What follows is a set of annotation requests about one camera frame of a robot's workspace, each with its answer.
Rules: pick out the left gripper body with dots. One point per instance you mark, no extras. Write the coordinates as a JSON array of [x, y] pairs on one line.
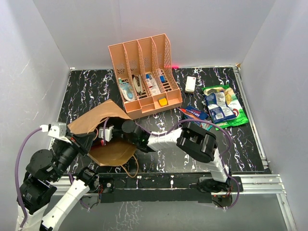
[[67, 152]]

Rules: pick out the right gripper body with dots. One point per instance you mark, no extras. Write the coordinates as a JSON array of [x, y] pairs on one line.
[[118, 133]]

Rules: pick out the brown paper bag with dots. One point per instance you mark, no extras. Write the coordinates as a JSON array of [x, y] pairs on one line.
[[117, 152]]

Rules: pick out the blue biscuit pack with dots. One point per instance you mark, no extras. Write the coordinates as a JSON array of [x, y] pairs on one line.
[[193, 113]]

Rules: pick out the blue snack pouch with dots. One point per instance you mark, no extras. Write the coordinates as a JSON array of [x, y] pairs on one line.
[[218, 108]]

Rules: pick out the green Chuba chips bag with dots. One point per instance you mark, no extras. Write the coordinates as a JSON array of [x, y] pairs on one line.
[[232, 102]]

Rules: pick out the red green candy pack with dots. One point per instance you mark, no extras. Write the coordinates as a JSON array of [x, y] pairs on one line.
[[204, 126]]

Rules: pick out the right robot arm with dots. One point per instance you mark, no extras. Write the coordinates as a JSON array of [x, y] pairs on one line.
[[199, 143]]

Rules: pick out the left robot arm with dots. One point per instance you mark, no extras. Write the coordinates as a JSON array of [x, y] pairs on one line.
[[43, 170]]

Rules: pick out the blue correction tape pack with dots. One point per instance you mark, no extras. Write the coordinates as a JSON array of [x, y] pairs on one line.
[[126, 90]]

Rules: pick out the yellow sticky tape dispenser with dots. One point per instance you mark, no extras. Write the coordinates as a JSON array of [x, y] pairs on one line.
[[163, 101]]

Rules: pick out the white ruler set pack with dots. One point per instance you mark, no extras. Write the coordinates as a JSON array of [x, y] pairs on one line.
[[152, 84]]

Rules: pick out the silver stapler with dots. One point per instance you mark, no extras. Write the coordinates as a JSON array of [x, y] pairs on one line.
[[137, 82]]

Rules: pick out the pink desk organizer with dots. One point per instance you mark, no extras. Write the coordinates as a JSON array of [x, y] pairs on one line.
[[139, 57]]

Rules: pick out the blue eraser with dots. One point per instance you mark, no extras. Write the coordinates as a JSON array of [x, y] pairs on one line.
[[163, 79]]

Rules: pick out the white small box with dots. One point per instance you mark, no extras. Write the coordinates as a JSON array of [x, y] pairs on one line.
[[190, 84]]

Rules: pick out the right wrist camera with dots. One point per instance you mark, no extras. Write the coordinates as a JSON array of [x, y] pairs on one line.
[[105, 133]]

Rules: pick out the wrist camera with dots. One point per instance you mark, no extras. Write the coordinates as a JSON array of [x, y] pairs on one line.
[[105, 133], [56, 130]]

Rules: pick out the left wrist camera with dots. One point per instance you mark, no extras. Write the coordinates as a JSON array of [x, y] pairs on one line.
[[56, 130]]

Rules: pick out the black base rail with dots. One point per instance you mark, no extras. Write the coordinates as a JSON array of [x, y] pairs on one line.
[[167, 187]]

